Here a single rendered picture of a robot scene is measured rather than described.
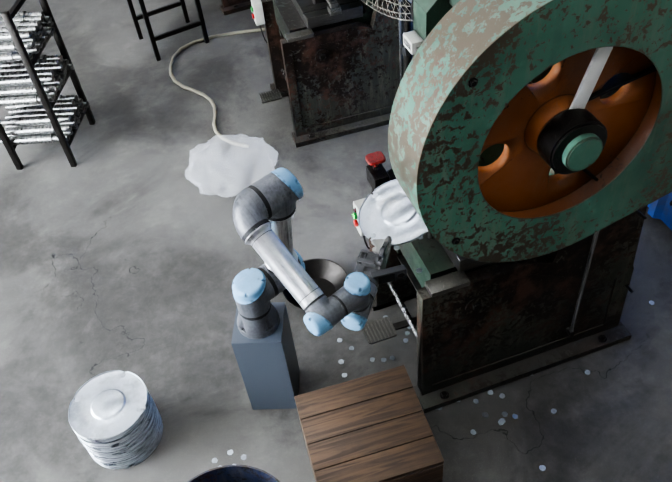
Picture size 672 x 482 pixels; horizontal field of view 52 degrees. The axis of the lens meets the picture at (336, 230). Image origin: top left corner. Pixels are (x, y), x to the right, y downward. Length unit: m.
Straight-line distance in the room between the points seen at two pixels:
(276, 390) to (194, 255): 1.00
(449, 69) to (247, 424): 1.75
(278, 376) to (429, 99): 1.41
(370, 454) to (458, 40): 1.35
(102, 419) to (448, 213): 1.56
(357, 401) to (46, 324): 1.62
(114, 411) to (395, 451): 1.05
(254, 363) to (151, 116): 2.25
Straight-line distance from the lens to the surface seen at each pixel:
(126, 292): 3.42
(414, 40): 2.18
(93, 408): 2.79
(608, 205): 2.08
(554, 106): 1.79
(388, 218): 2.36
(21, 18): 4.09
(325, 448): 2.36
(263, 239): 2.02
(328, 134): 3.97
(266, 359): 2.57
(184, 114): 4.40
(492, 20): 1.56
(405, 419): 2.39
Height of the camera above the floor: 2.43
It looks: 45 degrees down
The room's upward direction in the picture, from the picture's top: 7 degrees counter-clockwise
